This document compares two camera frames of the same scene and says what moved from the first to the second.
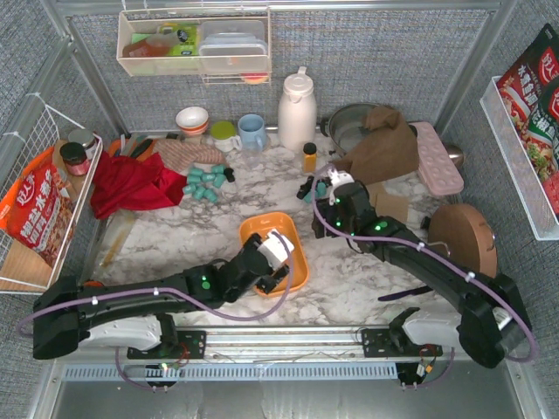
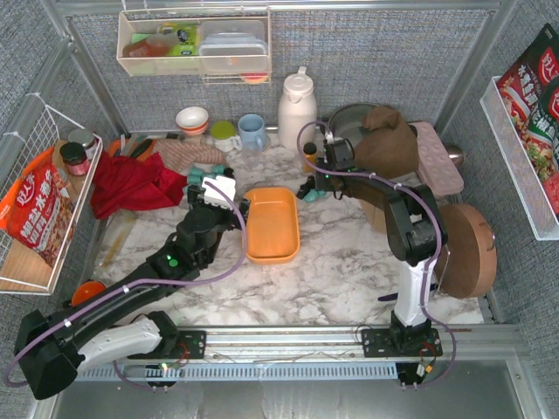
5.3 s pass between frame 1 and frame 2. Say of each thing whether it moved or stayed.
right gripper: moved
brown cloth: stayed
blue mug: stayed
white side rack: stayed
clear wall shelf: stayed
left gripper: moved
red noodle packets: stayed
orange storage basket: moved
